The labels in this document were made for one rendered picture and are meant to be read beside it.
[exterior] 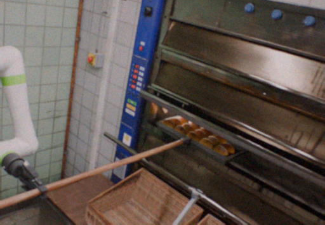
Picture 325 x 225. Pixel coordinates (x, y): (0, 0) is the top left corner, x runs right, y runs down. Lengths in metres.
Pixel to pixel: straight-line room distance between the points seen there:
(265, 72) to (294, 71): 0.14
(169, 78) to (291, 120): 0.78
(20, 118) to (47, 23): 1.14
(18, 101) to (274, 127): 1.27
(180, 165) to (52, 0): 1.50
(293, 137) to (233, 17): 0.70
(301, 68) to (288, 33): 0.18
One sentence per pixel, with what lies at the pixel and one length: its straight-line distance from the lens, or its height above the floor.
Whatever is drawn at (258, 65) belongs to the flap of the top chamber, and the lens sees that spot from 1.81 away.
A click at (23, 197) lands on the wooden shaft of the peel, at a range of 1.42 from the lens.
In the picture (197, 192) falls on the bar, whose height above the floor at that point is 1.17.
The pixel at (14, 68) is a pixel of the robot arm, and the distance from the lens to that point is 1.66.
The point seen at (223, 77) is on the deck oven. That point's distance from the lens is 1.92.
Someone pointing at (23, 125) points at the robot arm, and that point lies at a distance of 1.70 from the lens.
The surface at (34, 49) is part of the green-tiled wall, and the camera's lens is 2.65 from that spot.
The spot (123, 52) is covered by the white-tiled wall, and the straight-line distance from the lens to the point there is 2.41.
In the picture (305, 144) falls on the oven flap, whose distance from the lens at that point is 1.76.
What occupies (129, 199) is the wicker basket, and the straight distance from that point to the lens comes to 2.48.
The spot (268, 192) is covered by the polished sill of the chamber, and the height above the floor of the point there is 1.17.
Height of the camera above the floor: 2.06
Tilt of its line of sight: 22 degrees down
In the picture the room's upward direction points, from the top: 11 degrees clockwise
